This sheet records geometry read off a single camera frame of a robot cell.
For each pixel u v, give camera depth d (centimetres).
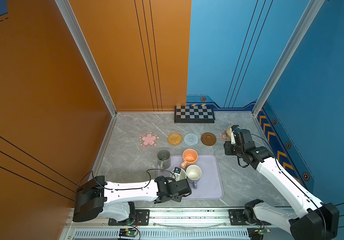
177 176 71
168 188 56
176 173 71
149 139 105
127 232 70
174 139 103
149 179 53
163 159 89
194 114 116
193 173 87
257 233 70
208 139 103
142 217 74
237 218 72
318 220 37
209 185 82
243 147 58
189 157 93
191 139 103
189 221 74
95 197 42
